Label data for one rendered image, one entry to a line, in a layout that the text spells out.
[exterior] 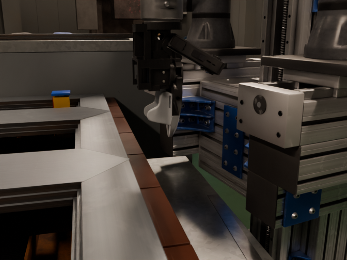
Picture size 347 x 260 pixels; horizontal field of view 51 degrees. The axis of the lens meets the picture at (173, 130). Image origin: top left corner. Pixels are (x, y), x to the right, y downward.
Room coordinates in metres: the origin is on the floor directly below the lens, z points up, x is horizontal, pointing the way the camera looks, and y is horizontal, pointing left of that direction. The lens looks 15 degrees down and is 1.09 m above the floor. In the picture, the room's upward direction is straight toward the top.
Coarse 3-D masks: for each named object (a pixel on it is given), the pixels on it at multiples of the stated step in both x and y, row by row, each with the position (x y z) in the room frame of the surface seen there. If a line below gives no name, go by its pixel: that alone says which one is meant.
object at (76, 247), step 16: (0, 128) 0.93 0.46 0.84; (16, 128) 0.93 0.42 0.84; (32, 128) 0.94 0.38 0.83; (48, 128) 0.95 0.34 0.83; (64, 128) 0.96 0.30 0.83; (80, 128) 0.93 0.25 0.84; (80, 144) 0.79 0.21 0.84; (0, 192) 0.52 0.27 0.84; (16, 192) 0.53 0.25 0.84; (32, 192) 0.53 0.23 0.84; (48, 192) 0.53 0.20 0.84; (64, 192) 0.54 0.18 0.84; (80, 192) 0.53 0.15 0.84; (0, 208) 0.51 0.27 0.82; (16, 208) 0.51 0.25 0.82; (32, 208) 0.52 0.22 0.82; (80, 208) 0.48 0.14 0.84; (80, 224) 0.43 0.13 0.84; (80, 240) 0.40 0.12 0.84; (80, 256) 0.36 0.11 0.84
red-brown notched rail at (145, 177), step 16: (112, 112) 1.17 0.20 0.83; (128, 128) 0.97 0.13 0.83; (128, 144) 0.82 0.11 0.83; (144, 160) 0.71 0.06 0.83; (144, 176) 0.63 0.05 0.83; (144, 192) 0.56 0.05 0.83; (160, 192) 0.56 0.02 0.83; (160, 208) 0.50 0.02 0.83; (160, 224) 0.45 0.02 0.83; (176, 224) 0.45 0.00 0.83; (176, 240) 0.41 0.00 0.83; (176, 256) 0.38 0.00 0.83; (192, 256) 0.38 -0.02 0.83
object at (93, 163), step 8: (88, 152) 0.70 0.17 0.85; (96, 152) 0.70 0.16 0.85; (88, 160) 0.65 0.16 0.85; (96, 160) 0.65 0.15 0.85; (104, 160) 0.65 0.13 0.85; (112, 160) 0.65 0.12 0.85; (88, 168) 0.61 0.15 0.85; (96, 168) 0.61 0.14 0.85; (104, 168) 0.61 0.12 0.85; (88, 176) 0.57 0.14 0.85
